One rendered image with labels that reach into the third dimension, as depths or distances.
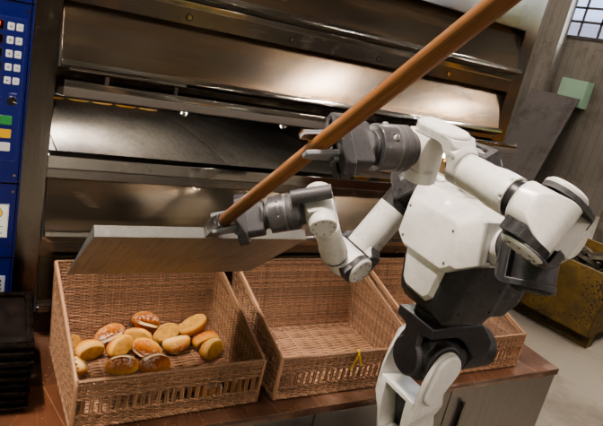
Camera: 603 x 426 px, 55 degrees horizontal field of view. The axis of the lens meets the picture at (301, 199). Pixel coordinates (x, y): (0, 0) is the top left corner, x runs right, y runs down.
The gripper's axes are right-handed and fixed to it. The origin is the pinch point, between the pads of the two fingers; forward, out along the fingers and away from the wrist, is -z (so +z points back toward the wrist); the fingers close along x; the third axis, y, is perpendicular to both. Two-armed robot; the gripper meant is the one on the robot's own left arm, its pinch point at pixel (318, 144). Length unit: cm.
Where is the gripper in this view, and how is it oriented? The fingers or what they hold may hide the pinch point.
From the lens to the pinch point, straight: 101.6
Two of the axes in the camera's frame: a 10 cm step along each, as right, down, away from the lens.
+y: -3.8, 3.4, 8.6
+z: 9.1, 0.0, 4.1
